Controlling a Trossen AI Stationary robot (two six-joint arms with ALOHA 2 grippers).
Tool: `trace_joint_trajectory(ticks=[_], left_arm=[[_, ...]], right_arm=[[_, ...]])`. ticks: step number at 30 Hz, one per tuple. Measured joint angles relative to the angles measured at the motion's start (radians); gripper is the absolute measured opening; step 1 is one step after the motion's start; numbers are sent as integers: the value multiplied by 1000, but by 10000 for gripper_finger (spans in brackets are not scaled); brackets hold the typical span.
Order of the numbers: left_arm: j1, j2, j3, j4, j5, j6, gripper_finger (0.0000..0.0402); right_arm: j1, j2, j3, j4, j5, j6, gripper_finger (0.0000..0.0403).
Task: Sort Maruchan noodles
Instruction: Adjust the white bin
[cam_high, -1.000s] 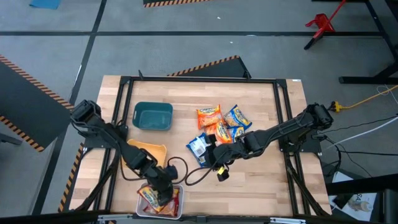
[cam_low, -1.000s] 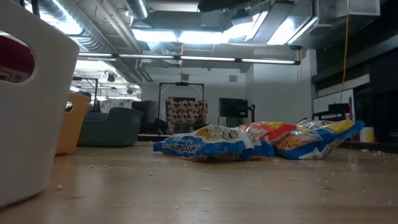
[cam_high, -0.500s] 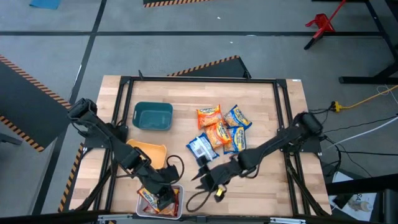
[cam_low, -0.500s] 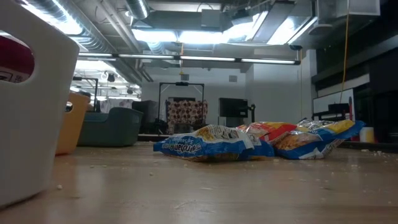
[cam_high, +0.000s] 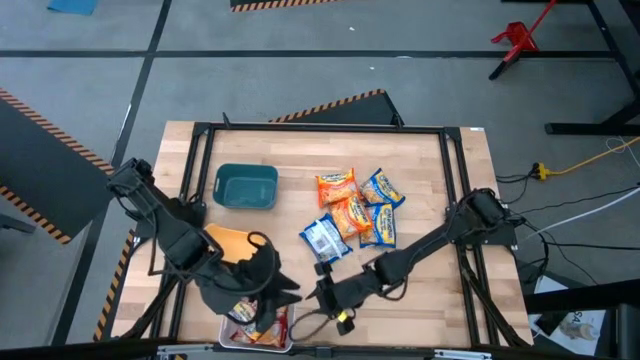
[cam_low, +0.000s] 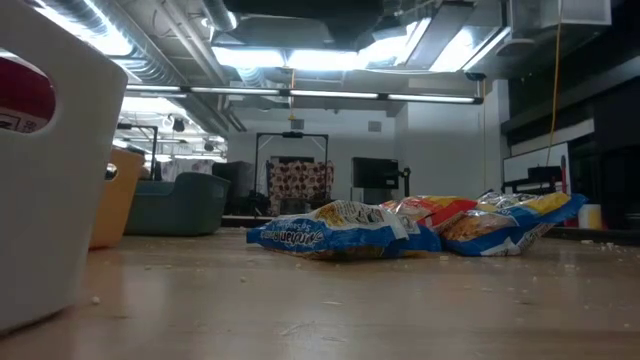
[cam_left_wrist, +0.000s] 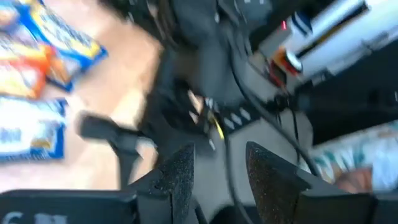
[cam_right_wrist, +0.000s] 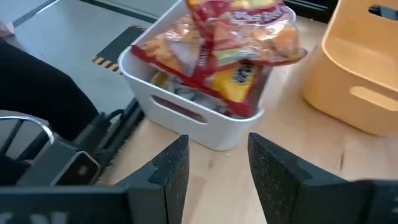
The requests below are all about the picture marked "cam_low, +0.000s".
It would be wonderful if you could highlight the teal plastic bin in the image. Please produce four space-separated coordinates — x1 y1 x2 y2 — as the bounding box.
123 171 232 237

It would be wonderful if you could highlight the silver ceiling air duct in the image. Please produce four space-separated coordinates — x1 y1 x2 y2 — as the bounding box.
29 0 231 134

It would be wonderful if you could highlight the hanging yellow cable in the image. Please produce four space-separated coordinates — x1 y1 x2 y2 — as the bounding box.
546 0 565 169

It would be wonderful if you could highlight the black gantry frame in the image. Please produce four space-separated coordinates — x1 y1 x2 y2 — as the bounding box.
253 131 330 214

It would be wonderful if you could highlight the white plastic bin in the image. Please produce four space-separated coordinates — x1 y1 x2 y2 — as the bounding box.
0 0 129 335

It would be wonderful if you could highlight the black shelf rack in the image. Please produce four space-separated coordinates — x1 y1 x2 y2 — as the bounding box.
501 166 565 197

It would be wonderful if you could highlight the blue Maruchan noodle packet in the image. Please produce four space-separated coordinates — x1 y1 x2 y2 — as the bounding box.
245 199 443 261
439 191 590 258

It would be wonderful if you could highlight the white and yellow bucket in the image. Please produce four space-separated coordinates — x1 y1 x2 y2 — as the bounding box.
577 202 604 231

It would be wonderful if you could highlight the long ceiling light bar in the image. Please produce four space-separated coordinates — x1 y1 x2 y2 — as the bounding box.
124 83 485 105

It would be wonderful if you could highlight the black monitor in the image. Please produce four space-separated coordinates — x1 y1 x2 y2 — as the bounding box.
351 156 400 191

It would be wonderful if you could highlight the white ceiling box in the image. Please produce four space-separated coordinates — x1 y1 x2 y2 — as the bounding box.
539 0 612 29

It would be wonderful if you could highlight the red patterned cloth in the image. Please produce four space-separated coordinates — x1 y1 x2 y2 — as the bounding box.
266 159 336 202

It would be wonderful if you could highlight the orange Maruchan noodle packet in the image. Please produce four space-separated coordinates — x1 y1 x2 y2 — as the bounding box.
378 194 480 234

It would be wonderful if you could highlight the whiteboard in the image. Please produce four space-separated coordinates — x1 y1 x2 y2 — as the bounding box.
502 141 572 197

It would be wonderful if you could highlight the yellow plastic bin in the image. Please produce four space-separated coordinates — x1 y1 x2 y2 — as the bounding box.
88 147 146 250

